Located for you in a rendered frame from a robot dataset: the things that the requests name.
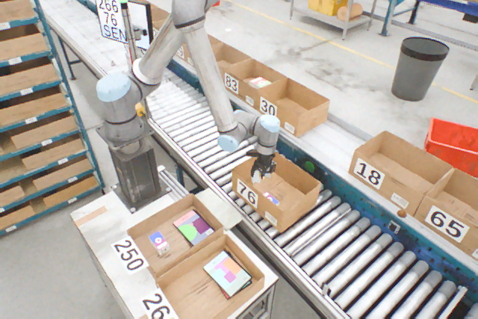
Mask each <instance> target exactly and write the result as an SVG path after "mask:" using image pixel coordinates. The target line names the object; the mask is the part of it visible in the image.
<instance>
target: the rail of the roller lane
mask: <svg viewBox="0 0 478 319"><path fill-rule="evenodd" d="M44 15H45V17H46V21H47V23H48V24H49V25H50V26H51V27H52V25H53V26H54V27H55V30H56V32H57V33H58V34H59V35H60V36H61V37H62V39H63V40H65V41H66V42H67V43H68V45H69V46H70V47H71V48H72V49H73V50H74V51H75V50H76V51H77V52H78V53H79V54H80V55H79V54H78V53H77V52H76V51H75V53H76V54H77V55H78V56H79V57H80V58H81V59H82V60H83V61H84V62H85V63H86V64H87V65H88V66H89V67H90V68H91V69H92V70H93V71H94V72H95V74H97V75H98V77H100V78H103V77H105V76H106V75H107V74H106V73H105V72H104V71H103V70H102V69H101V68H100V67H99V66H97V65H96V64H95V63H94V61H93V60H92V59H91V58H90V57H89V56H88V55H87V54H86V53H85V52H84V51H83V50H82V49H81V48H80V47H79V46H78V45H77V44H76V43H75V42H74V41H73V40H72V39H70V38H69V36H68V35H67V34H66V33H65V32H64V31H63V30H62V29H61V28H60V27H59V26H58V25H57V24H56V23H55V22H54V21H53V20H52V19H51V18H50V17H49V16H48V15H47V14H46V13H45V12H44ZM148 121H149V126H150V127H151V128H152V129H153V130H154V133H153V135H154V136H155V137H156V138H157V139H158V140H159V141H160V142H161V143H162V144H163V145H164V146H165V147H166V148H167V150H168V151H169V152H170V153H171V154H172V155H173V156H175V157H176V158H177V159H178V160H179V161H180V162H181V165H182V166H183V167H184V168H185V169H186V170H187V171H188V172H189V173H190V174H191V175H192V176H193V177H194V178H195V180H197V181H198V183H200V184H201V186H203V187H204V188H205V189H207V188H210V189H211V190H212V191H213V192H214V193H215V194H216V195H218V197H219V198H221V200H223V201H224V202H225V203H226V204H227V205H228V206H229V207H231V208H232V209H233V210H234V211H235V212H236V213H237V214H239V215H240V216H241V217H242V218H243V219H242V221H240V222H239V223H238V224H239V225H240V226H241V227H242V229H243V230H244V231H245V232H246V233H247V234H248V236H250V237H251V239H253V240H254V242H256V243H257V245H259V247H260V248H262V249H263V251H265V252H266V254H268V255H269V257H271V259H272V260H273V262H274V263H275V264H276V265H277V266H278V267H279V268H280V269H281V270H282V271H283V272H284V273H285V275H286V276H288V277H289V278H290V279H291V280H292V281H293V282H294V283H295V284H296V285H297V286H298V287H299V289H300V290H301V291H302V292H303V293H304V295H306V296H307V298H309V299H310V301H312V303H313V304H315V305H316V307H318V308H319V310H321V311H322V313H324V314H325V316H326V317H327V318H328V319H350V318H349V317H348V316H347V315H346V314H345V313H344V312H343V311H342V310H341V309H340V308H339V307H338V306H337V305H336V304H335V303H333V302H332V301H331V300H330V298H329V297H328V296H327V295H326V298H325V299H323V298H322V297H321V294H322V292H323V291H322V290H321V289H320V288H319V287H318V286H317V285H316V284H315V283H314V282H313V281H312V280H311V279H310V278H309V277H308V276H306V275H305V274H304V273H303V271H302V270H301V269H300V268H299V267H298V266H297V265H296V264H295V263H294V262H293V261H292V260H291V259H290V258H289V257H288V256H287V255H286V254H285V253H284V252H283V251H282V250H281V249H280V248H279V247H277V246H276V245H275V244H274V243H273V241H272V240H271V239H270V238H269V237H268V236H267V235H266V234H265V233H264V232H263V231H262V230H261V229H260V228H259V227H258V226H257V225H256V224H255V223H254V222H253V221H252V220H251V219H250V218H249V217H247V216H246V215H245V214H244V213H243V212H242V210H241V209H240V208H239V207H238V206H237V205H236V204H235V203H234V202H233V201H232V200H231V199H230V198H229V197H228V196H227V195H226V194H225V193H224V192H223V191H222V190H221V189H220V188H219V187H218V186H216V185H215V184H214V183H213V181H212V179H211V178H210V177H209V176H208V175H207V174H206V173H205V172H204V171H203V170H202V169H201V168H200V167H199V166H198V165H197V164H196V163H195V162H194V161H193V160H192V159H191V158H190V157H189V156H187V155H186V154H185V153H184V152H183V151H182V150H181V148H180V147H179V146H178V145H177V144H176V143H175V142H174V141H173V140H172V139H171V138H170V137H169V136H168V135H167V134H166V133H165V132H164V131H163V130H162V129H161V128H160V127H159V126H157V125H156V124H154V123H153V121H152V120H151V119H150V120H149V119H148Z"/></svg>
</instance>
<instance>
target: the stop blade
mask: <svg viewBox="0 0 478 319"><path fill-rule="evenodd" d="M350 212H351V209H350V210H349V211H347V212H346V213H344V214H343V215H342V216H340V217H338V218H337V219H336V220H334V221H333V223H331V224H330V225H329V226H327V227H326V228H325V229H324V230H322V231H321V232H320V233H318V234H317V235H315V236H314V237H313V238H312V239H311V240H310V241H308V242H307V243H306V244H304V245H303V246H302V247H300V248H299V249H298V250H296V251H295V252H294V253H292V255H291V258H293V257H294V256H295V255H296V254H298V253H299V252H300V251H302V250H303V248H305V247H307V246H308V245H309V244H311V243H312V242H313V241H315V240H316V239H317V238H319V237H320V236H321V235H322V234H323V233H325V232H326V231H327V230H329V229H330V228H331V227H333V225H335V224H336V223H337V222H338V221H339V220H340V219H342V218H343V217H346V216H347V215H348V214H349V213H350Z"/></svg>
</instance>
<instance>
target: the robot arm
mask: <svg viewBox="0 0 478 319"><path fill-rule="evenodd" d="M218 1H219V0H172V6H171V10H172V11H171V13H170V15H169V16H168V17H167V19H166V21H165V22H164V24H163V25H162V27H161V29H160V30H159V32H158V33H157V35H155V37H154V39H153V41H152V43H151V45H150V47H149V48H148V49H147V51H146V53H145V55H144V56H143V57H142V58H140V59H137V60H136V61H135V62H134V63H133V64H132V65H131V67H130V69H129V70H128V71H127V72H125V73H124V74H122V73H117V74H116V75H114V74H110V75H106V76H105V77H103V78H101V79H100V80H99V81H98V82H97V84H96V92H97V96H98V98H99V102H100V105H101V108H102V113H103V115H104V118H105V125H104V133H105V136H106V138H107V139H109V140H112V141H116V142H123V141H127V140H132V139H134V138H136V137H138V136H139V135H140V134H142V132H143V130H144V124H143V121H142V119H141V118H140V117H139V116H138V115H137V111H136V107H135V105H136V104H137V103H139V102H140V101H142V100H143V99H145V98H146V97H147V96H148V95H151V93H153V92H154V91H156V90H157V89H158V88H159V87H160V86H161V83H162V81H163V75H162V72H163V70H164V68H165V67H166V66H167V64H169V62H170V61H171V60H172V59H173V57H174V56H175V54H176V53H177V51H178V50H179V49H180V48H181V45H182V44H183V42H185V44H186V47H187V50H188V52H189V54H190V58H191V60H192V62H193V65H194V67H195V70H196V73H197V75H198V77H199V81H200V83H201V85H202V89H203V91H204V94H205V96H206V99H207V100H208V104H209V106H210V109H211V112H212V117H213V118H214V122H215V124H216V126H217V131H218V133H219V137H218V138H217V144H218V146H219V147H220V148H221V149H222V150H224V151H226V152H234V151H235V150H236V149H237V148H239V146H240V145H241V143H242V140H243V139H244V138H245V137H246V136H247V134H248V133H249V134H253V135H255V136H258V139H257V145H256V149H250V150H248V151H247V152H246V156H251V157H257V158H256V159H255V161H254V164H253V165H252V168H251V171H250V174H251V180H252V183H253V184H255V183H256V182H257V183H259V184H261V180H260V178H259V174H260V173H259V171H260V172H261V179H262V180H264V178H265V176H266V177H268V178H270V179H271V175H270V174H271V173H273V172H275V168H276V163H275V162H274V161H273V158H274V157H275V155H274V152H275V149H276V141H277V137H278V133H279V126H280V122H279V120H278V119H277V118H276V117H275V116H273V115H269V114H265V115H263V116H261V117H260V116H257V115H254V114H250V113H247V112H245V111H240V110H237V111H235V112H233V110H232V106H231V103H230V101H229V97H228V95H227V92H226V89H225V86H224V83H223V80H222V77H221V74H220V71H219V68H218V65H217V63H216V61H215V58H214V54H213V52H212V49H211V43H210V40H209V38H208V34H207V32H206V30H205V26H204V24H205V20H206V16H205V15H206V13H207V12H208V11H209V9H210V8H211V7H212V5H213V4H216V3H217V2H218ZM274 165H275V167H274V169H273V166H274ZM256 168H257V169H258V170H259V171H258V170H257V169H256Z"/></svg>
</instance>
